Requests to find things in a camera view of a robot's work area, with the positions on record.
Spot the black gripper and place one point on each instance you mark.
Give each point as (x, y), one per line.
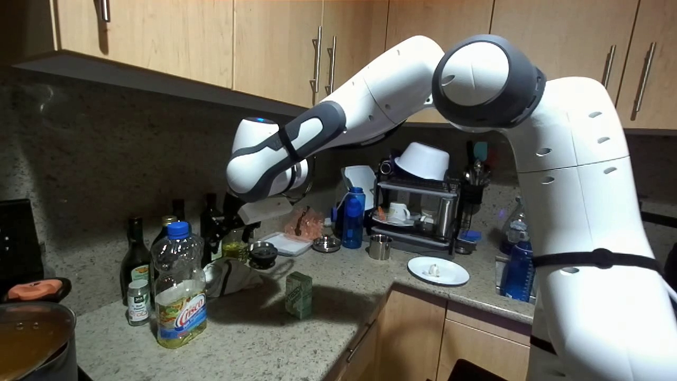
(225, 221)

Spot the white towel with dark stripe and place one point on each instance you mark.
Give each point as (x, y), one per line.
(246, 278)

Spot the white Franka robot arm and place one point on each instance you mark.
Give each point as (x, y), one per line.
(584, 211)

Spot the small green carton box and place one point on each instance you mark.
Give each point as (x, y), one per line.
(299, 297)

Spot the glass jar yellow liquid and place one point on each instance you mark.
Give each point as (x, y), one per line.
(238, 249)

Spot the small black bowl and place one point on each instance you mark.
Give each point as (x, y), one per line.
(263, 254)

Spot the large oil bottle blue cap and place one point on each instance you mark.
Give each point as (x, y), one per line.
(178, 287)

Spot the white flat tray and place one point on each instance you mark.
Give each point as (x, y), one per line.
(287, 243)

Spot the dark wine bottle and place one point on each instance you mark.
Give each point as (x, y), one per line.
(134, 254)

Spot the pink food package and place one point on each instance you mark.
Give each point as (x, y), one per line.
(307, 224)

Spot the small jar white lid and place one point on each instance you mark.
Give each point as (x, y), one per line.
(137, 302)

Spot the round metal lid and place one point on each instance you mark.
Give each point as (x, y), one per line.
(325, 243)

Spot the blue water bottle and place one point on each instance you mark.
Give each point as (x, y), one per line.
(351, 221)

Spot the small metal cup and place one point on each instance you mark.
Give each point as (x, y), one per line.
(378, 246)

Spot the white pitcher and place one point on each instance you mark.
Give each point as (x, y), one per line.
(360, 175)

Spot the white mug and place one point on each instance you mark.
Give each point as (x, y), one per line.
(398, 214)

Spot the black kitchen appliance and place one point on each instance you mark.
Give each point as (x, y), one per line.
(17, 243)

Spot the metal cooking pot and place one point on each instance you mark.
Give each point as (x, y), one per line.
(33, 346)

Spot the white round plate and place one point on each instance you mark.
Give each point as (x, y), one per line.
(439, 271)

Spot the black dish rack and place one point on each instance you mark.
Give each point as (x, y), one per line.
(436, 211)

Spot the white bowl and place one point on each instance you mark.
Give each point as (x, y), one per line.
(424, 160)

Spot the small blue cup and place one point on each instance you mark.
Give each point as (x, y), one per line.
(468, 241)

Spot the dark utensil holder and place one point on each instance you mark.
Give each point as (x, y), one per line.
(475, 185)

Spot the blue soap container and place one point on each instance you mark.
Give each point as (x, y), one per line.
(518, 271)

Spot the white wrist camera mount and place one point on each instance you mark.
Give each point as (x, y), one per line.
(267, 209)

